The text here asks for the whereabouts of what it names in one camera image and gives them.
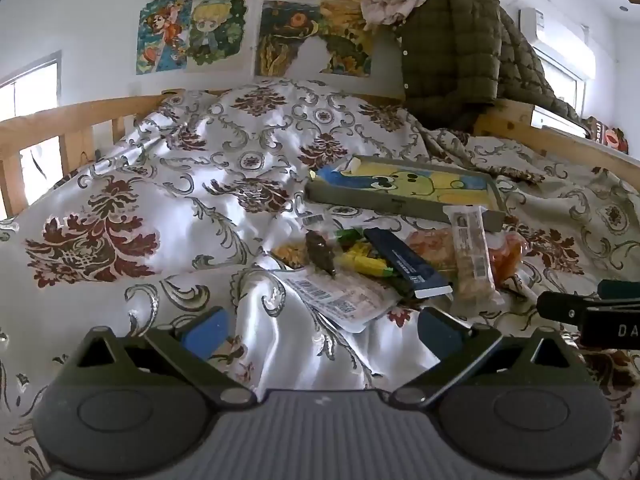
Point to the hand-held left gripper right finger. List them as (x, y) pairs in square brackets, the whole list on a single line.
[(439, 334)]

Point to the white air conditioner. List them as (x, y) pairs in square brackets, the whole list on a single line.
[(550, 30)]

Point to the white barcode snack packet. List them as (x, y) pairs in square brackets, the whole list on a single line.
[(340, 300)]

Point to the floral satin blanket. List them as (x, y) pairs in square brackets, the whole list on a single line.
[(150, 185)]

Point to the window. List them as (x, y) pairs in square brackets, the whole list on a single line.
[(27, 90)]

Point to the brown yellow painting poster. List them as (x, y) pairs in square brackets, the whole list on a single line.
[(300, 35)]

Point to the olive quilted jacket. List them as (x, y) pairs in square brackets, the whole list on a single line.
[(450, 55)]

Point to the blond character wall poster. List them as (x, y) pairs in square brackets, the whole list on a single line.
[(200, 35)]

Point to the grey tray with cartoon painting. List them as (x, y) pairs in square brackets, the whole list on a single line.
[(400, 190)]

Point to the long clear snack packet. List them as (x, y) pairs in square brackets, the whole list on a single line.
[(472, 250)]

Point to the white paper wrapper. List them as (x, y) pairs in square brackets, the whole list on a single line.
[(357, 164)]

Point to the yellow green snack packet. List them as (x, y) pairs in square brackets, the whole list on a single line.
[(360, 260)]

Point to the small yellow snack packet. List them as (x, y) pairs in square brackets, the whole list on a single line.
[(291, 255)]

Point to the orange snack bag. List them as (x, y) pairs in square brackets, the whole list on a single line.
[(432, 247)]

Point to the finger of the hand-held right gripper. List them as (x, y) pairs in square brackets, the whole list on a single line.
[(562, 305)]

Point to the dark blue snack box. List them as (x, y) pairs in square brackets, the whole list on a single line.
[(400, 260)]

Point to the wooden bed frame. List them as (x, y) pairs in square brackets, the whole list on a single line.
[(45, 120)]

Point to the dark brown snack piece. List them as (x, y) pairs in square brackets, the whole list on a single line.
[(320, 252)]

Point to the red printed bag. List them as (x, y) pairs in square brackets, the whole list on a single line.
[(607, 135)]

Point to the pink white cloth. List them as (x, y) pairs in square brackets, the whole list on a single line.
[(390, 0)]

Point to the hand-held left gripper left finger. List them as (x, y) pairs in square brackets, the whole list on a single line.
[(205, 334)]

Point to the small barcode label packet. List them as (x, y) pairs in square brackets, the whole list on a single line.
[(312, 220)]

